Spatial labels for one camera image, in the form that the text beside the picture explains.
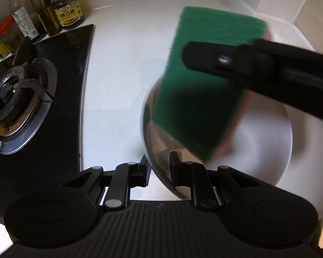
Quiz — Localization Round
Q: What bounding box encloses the yellow label sauce jar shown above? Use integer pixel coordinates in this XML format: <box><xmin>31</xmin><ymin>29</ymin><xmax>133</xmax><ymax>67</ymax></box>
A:
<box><xmin>50</xmin><ymin>0</ymin><xmax>85</xmax><ymax>30</ymax></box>

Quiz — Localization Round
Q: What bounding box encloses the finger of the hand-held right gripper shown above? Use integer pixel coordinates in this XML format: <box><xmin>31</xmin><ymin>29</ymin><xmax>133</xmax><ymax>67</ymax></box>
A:
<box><xmin>182</xmin><ymin>40</ymin><xmax>261</xmax><ymax>77</ymax></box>

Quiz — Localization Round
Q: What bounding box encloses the black glass gas stove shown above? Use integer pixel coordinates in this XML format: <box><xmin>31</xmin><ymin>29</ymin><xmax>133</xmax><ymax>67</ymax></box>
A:
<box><xmin>0</xmin><ymin>24</ymin><xmax>95</xmax><ymax>218</ymax></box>

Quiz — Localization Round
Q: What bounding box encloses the white ceramic bowl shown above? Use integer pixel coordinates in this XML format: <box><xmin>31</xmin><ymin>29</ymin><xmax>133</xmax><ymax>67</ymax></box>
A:
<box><xmin>139</xmin><ymin>72</ymin><xmax>297</xmax><ymax>202</ymax></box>

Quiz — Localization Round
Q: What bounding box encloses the yellow cap clear bottle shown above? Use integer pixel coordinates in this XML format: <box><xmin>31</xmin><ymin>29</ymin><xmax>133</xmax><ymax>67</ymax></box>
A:
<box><xmin>3</xmin><ymin>0</ymin><xmax>41</xmax><ymax>42</ymax></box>

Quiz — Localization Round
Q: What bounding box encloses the metal stove burner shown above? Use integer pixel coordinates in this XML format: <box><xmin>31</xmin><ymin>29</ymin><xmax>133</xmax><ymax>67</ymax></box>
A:
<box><xmin>0</xmin><ymin>43</ymin><xmax>57</xmax><ymax>155</ymax></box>

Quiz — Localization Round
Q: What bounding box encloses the dark cap oil bottle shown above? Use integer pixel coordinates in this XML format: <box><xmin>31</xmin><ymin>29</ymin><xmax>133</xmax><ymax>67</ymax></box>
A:
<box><xmin>25</xmin><ymin>0</ymin><xmax>61</xmax><ymax>37</ymax></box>

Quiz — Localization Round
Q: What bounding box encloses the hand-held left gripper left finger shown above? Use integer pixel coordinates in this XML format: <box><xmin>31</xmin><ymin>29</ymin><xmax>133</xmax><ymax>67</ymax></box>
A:
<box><xmin>61</xmin><ymin>154</ymin><xmax>151</xmax><ymax>212</ymax></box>

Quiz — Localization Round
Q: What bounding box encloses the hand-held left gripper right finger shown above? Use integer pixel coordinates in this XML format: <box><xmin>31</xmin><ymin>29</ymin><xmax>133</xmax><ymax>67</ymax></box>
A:
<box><xmin>169</xmin><ymin>151</ymin><xmax>261</xmax><ymax>212</ymax></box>

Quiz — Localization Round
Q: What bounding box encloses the red lid spice jar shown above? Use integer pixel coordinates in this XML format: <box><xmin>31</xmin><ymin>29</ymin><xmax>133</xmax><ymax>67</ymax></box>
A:
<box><xmin>0</xmin><ymin>15</ymin><xmax>26</xmax><ymax>54</ymax></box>

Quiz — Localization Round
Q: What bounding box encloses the pink and green sponge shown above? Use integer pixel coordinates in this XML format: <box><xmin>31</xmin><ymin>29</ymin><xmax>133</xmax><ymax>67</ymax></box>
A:
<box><xmin>151</xmin><ymin>6</ymin><xmax>272</xmax><ymax>164</ymax></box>

